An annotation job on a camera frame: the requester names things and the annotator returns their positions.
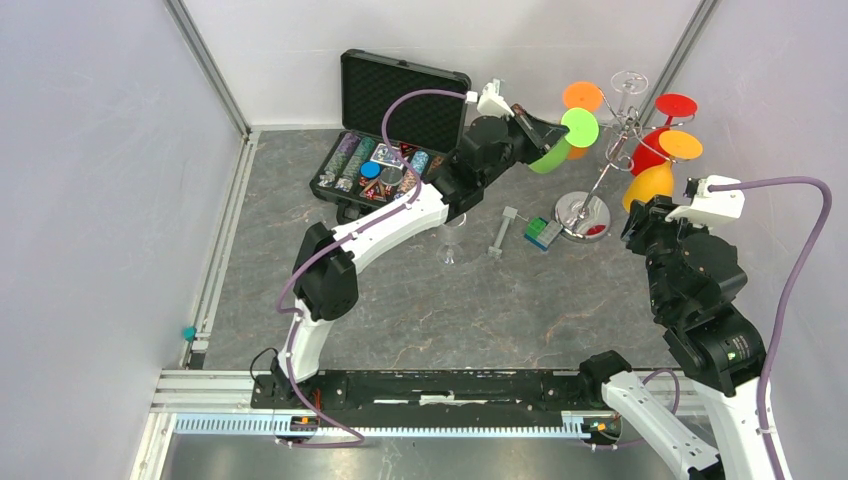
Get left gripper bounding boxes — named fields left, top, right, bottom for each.
left=479, top=104, right=569, bottom=188

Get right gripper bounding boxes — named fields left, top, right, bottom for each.
left=619, top=191, right=714, bottom=315

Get green wine glass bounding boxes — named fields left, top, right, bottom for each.
left=529, top=107, right=600, bottom=174

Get orange wine glass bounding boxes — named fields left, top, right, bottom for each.
left=562, top=81, right=604, bottom=160

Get clear wine glass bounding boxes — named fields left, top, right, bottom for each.
left=610, top=70, right=650, bottom=116
left=436, top=214, right=467, bottom=266

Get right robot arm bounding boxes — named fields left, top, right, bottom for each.
left=577, top=195, right=788, bottom=479

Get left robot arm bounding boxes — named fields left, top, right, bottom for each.
left=272, top=105, right=577, bottom=408

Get chrome wine glass rack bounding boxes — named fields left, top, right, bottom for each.
left=553, top=71, right=697, bottom=244

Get yellow wine glass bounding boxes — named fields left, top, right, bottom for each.
left=622, top=130, right=703, bottom=213

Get red wine glass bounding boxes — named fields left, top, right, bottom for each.
left=630, top=93, right=698, bottom=177

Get grey plastic bar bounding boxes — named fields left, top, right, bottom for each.
left=487, top=206, right=518, bottom=259

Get green blue toy bricks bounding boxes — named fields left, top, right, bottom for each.
left=524, top=217, right=563, bottom=251

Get grey round puck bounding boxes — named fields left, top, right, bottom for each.
left=379, top=166, right=404, bottom=187

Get playing card deck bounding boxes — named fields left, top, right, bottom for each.
left=370, top=143, right=404, bottom=168

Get blue dealer chip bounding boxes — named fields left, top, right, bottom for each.
left=360, top=161, right=382, bottom=179

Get black poker chip case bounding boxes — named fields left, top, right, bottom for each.
left=309, top=49, right=472, bottom=224

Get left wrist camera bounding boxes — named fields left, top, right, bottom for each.
left=465, top=78, right=514, bottom=118

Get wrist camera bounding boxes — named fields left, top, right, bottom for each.
left=465, top=78, right=514, bottom=118
left=665, top=175, right=745, bottom=228

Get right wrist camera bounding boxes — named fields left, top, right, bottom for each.
left=665, top=175, right=745, bottom=228

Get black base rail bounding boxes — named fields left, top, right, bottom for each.
left=250, top=363, right=616, bottom=431

